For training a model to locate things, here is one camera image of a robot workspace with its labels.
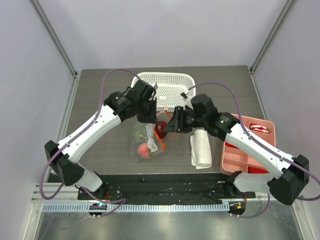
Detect white folded towel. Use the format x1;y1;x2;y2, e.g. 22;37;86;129
190;129;212;170

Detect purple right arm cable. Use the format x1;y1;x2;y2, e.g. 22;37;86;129
187;82;320;201

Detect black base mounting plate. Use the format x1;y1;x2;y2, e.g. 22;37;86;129
74;173;256;205

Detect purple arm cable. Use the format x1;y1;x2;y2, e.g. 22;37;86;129
39;68;142;201
187;82;320;201

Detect pink divided tray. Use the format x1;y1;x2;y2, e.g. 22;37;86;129
219;116;276;176

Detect white perforated plastic basket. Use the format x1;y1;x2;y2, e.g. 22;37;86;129
131;72;196;113

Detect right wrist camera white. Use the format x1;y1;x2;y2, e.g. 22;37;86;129
180;89;194;104

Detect white slotted cable duct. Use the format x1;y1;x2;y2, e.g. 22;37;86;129
42;202;230;213

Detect red white striped packet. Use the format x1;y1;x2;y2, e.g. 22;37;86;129
249;123;270;134

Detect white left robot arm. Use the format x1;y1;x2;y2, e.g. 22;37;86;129
44;79;158;200

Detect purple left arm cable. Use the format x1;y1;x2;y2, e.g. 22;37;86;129
39;68;142;201

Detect dark red fake fruit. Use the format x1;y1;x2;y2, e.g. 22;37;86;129
154;121;168;139

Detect clear zip top bag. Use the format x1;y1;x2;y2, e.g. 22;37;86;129
130;109;177;163

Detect green fake broccoli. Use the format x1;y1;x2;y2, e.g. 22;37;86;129
132;123;148;146

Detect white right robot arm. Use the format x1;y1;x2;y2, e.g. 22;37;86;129
164;94;310;205

